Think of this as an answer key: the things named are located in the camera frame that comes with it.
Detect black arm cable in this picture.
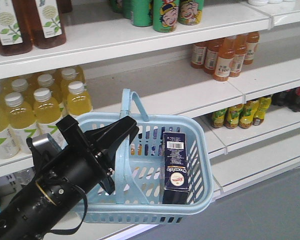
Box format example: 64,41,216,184
27,172,89,236

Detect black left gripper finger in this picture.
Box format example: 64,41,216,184
84,116,138,150
99,126,139,170

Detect green cartoon can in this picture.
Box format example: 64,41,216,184
178,0,205,26
152,0,180,33

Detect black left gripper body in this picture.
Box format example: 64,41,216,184
41,115,115,196

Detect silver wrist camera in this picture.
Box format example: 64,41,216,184
26,133,62,157

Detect orange drink bottle front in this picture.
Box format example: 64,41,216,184
213,35,237,82

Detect orange drink bottle right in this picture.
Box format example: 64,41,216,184
243,31,260,65

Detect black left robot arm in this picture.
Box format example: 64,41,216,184
0,115,139,240

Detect green cartoon can right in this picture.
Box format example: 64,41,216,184
178,0,205,26

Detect green cartoon can middle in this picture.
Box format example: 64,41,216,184
152,0,180,33

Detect dark blue Chocofiello cookie box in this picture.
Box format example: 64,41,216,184
162,131,190,205

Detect yellow juice bottle right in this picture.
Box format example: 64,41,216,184
66,81,93,118

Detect brown tea bottle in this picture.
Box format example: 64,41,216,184
0,0,33,56
26,0,66,49

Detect yellow green tea bottles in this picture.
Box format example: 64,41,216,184
210,95,272,129

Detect yellow juice bottle middle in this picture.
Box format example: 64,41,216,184
33,87,63,141

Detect orange drink bottle left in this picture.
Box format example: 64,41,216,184
190,41,207,69

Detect dark cola bottles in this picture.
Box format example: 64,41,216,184
271,86,300,112

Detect light blue plastic shopping basket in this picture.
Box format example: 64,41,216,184
74,89,214,225

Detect brown tea bottle right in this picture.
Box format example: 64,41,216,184
26,0,66,49

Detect brown tea bottle left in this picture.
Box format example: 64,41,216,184
0,0,33,56

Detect green can left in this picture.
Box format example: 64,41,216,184
131,0,153,27

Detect orange drink bottle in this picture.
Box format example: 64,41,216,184
190,41,207,69
213,35,237,82
243,31,260,65
229,33,248,78

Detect yellow juice bottle front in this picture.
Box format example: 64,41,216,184
4,92,41,154

